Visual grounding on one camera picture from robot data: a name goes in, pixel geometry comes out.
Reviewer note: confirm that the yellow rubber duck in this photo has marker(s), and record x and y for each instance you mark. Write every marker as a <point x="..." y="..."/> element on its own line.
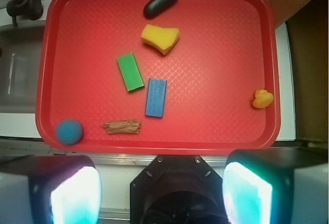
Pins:
<point x="262" y="99"/>

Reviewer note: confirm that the blue rectangular block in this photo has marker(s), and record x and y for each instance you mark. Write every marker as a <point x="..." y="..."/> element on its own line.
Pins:
<point x="156" y="96"/>

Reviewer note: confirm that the dark green plastic pickle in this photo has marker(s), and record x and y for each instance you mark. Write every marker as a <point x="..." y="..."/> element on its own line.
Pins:
<point x="155" y="7"/>

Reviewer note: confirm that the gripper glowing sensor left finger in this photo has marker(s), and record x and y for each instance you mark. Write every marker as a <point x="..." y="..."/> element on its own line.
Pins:
<point x="49" y="189"/>

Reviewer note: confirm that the black faucet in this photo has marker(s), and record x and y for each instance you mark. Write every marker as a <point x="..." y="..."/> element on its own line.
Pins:
<point x="30" y="9"/>

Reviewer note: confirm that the brown cardboard box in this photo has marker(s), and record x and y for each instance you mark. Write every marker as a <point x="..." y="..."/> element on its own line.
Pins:
<point x="308" y="38"/>

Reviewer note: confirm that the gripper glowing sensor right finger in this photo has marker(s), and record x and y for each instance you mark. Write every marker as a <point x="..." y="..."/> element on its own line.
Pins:
<point x="277" y="185"/>

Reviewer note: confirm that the brown wood bark piece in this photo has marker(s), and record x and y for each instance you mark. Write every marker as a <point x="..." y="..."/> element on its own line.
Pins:
<point x="122" y="127"/>

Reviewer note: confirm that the blue textured ball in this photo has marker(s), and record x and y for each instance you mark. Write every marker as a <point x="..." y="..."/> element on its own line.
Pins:
<point x="69" y="132"/>

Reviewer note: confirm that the grey metal sink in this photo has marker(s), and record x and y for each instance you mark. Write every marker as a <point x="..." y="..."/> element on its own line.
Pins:
<point x="20" y="62"/>

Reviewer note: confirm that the green rectangular block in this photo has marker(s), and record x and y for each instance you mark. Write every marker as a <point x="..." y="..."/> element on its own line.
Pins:
<point x="130" y="72"/>

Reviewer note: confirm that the red plastic tray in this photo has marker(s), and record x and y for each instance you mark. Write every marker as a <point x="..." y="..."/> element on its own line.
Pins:
<point x="226" y="51"/>

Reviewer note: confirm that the black octagonal mount base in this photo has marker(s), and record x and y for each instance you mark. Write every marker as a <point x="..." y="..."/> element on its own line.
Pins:
<point x="177" y="189"/>

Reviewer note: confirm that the yellow sponge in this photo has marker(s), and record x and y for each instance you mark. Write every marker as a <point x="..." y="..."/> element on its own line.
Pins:
<point x="162" y="39"/>

